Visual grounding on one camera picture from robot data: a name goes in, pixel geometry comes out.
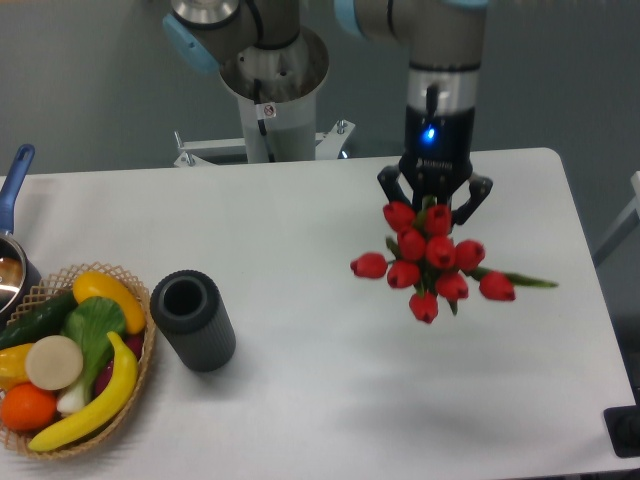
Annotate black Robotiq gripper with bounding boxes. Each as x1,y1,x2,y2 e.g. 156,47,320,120
377,107,493,226

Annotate red tulip bouquet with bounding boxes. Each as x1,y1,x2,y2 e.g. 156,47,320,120
350,198,558,324

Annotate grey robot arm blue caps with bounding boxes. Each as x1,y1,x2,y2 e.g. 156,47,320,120
162,1,492,225

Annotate white furniture leg right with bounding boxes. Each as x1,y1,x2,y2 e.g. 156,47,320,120
592,171,639,268

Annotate dark grey ribbed vase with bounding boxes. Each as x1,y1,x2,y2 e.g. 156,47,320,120
150,270,236,372

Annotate black device at table edge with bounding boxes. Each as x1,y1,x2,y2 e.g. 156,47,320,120
603,405,639,458

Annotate purple red vegetable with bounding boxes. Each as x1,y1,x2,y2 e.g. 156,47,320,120
93,333,144,397

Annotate yellow squash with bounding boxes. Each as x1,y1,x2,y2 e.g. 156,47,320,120
72,270,146,335

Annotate yellow banana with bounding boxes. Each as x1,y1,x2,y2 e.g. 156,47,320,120
27,332,138,453

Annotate green bok choy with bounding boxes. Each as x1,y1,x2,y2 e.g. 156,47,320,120
57,297,126,417

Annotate woven wicker basket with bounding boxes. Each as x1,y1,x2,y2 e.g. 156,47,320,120
1,262,156,460

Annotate green cucumber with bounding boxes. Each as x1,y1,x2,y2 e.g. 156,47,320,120
1,291,77,350

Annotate beige round radish slice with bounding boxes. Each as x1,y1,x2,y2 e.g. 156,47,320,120
25,335,84,391

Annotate yellow bell pepper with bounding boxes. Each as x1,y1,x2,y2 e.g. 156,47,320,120
0,343,33,391

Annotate orange fruit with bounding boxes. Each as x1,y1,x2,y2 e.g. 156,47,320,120
1,383,57,432

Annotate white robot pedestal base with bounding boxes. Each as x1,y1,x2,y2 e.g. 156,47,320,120
174,27,355,167

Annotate blue handled saucepan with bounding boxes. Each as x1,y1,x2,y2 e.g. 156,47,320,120
1,144,41,330

